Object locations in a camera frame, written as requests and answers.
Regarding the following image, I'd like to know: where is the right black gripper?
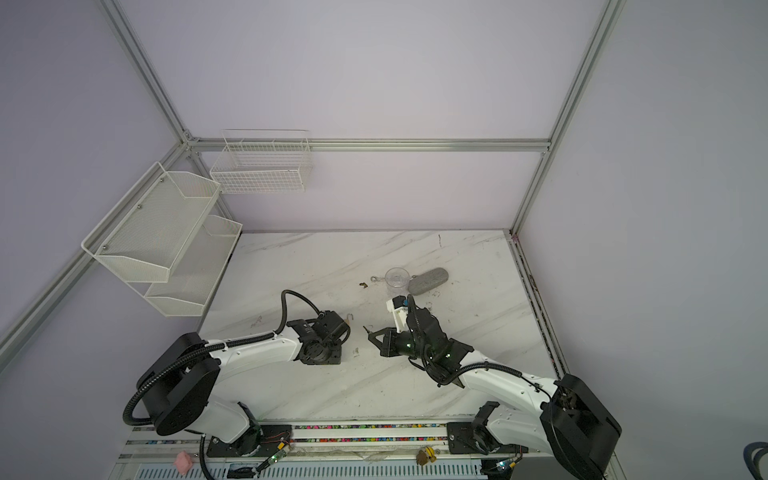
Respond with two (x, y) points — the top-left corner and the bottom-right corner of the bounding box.
(367, 325), (432, 360)

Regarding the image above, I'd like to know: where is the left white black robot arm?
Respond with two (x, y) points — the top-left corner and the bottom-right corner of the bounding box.
(123, 311), (351, 444)

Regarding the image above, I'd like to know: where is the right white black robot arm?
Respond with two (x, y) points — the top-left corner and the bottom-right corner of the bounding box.
(367, 297), (622, 479)

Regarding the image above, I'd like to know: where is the clear plastic cup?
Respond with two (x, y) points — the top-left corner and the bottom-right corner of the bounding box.
(384, 267), (411, 298)

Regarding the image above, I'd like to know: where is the white two-tier mesh shelf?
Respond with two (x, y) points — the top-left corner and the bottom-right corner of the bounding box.
(81, 163), (242, 317)

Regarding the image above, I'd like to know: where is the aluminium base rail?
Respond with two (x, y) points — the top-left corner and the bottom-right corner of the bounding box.
(109, 420), (570, 479)

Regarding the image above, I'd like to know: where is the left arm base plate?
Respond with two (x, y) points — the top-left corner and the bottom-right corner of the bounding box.
(206, 424), (293, 458)

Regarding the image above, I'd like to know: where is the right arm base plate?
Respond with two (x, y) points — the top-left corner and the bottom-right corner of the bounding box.
(446, 422), (529, 455)

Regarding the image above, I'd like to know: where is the white wire basket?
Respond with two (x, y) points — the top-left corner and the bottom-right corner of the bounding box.
(210, 129), (314, 194)

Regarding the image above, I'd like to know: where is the black corrugated cable left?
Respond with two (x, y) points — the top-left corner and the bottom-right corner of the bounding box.
(122, 289), (322, 480)

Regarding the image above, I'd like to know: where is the aluminium frame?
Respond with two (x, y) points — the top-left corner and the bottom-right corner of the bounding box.
(0, 0), (628, 421)

